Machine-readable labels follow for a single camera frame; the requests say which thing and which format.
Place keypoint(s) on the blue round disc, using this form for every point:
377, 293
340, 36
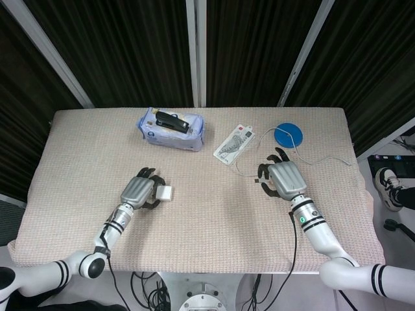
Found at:
285, 141

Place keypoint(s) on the black chair base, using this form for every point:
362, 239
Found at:
394, 224

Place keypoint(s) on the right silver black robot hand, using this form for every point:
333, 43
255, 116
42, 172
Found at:
287, 178

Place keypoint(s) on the dark electronic device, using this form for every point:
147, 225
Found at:
395, 165

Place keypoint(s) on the black pleated curtain panel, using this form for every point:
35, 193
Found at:
22, 107
373, 58
253, 48
123, 48

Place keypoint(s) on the black white sneaker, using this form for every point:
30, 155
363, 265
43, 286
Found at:
387, 184

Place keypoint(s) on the white metal frame post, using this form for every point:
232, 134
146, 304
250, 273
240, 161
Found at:
55, 58
303, 58
196, 52

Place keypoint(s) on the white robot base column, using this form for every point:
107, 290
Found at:
181, 282

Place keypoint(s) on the white charger cube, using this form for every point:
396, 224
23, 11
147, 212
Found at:
165, 192

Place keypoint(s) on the black stapler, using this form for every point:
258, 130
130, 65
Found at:
172, 122

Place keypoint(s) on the blue tissue pack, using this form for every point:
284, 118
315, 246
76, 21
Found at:
175, 141

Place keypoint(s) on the flat white printed package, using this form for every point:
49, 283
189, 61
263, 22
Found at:
231, 145

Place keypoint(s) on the black trouser leg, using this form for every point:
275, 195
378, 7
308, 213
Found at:
408, 197

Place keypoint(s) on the beige waffle tablecloth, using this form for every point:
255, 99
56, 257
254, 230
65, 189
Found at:
210, 220

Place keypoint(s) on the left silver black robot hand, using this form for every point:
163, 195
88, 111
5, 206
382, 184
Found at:
136, 191

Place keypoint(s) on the grey metal frame bar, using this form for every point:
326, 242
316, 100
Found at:
386, 139

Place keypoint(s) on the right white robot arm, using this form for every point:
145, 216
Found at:
319, 233

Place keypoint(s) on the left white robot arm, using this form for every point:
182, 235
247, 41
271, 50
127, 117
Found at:
111, 233

